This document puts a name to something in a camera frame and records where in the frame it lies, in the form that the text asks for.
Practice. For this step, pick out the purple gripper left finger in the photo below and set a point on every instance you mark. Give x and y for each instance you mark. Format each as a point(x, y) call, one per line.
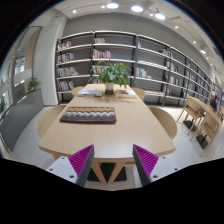
point(81, 162)

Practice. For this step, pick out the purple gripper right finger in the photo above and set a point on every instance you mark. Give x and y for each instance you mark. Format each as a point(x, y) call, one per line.
point(145, 162)

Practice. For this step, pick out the zigzag patterned towel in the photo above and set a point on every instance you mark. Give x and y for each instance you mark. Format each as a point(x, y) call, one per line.
point(89, 115)

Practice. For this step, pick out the wooden chair near right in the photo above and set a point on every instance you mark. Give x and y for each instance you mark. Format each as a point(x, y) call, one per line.
point(166, 120)

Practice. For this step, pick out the long wooden table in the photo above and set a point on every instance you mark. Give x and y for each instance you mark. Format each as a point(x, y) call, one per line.
point(113, 143)

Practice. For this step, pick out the wooden chair near left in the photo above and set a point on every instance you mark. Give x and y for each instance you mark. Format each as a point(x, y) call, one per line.
point(49, 120)

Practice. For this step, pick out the open book left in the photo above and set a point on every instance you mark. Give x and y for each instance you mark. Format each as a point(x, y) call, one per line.
point(90, 92)

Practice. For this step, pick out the wooden chair far right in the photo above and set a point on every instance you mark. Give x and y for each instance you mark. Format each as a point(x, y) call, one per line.
point(140, 92)

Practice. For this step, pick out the wooden chair far left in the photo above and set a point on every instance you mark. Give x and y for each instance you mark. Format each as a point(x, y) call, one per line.
point(75, 90)

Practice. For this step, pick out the book stack right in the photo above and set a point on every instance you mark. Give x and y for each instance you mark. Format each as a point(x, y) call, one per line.
point(125, 94)

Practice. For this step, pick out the wooden side chair back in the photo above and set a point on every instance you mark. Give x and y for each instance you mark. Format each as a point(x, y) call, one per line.
point(193, 107)

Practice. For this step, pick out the wooden side chair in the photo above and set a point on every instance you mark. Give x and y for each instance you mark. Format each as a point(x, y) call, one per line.
point(193, 107)
point(208, 134)

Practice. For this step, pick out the wooden side chair front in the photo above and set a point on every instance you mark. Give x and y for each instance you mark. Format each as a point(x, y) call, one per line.
point(208, 134)

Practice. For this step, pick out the grey low partition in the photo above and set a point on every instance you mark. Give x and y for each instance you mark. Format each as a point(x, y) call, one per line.
point(19, 116)

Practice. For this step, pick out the wooden side table right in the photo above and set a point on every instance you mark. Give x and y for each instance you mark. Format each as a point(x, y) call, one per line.
point(205, 107)

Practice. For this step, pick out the large grey bookshelf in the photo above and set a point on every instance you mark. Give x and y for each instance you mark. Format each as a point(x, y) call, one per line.
point(167, 75)

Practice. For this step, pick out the small plant on left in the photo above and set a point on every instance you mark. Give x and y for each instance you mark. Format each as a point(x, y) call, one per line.
point(34, 82)

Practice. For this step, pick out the potted green plant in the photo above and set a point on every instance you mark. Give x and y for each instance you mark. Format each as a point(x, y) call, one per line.
point(109, 74)

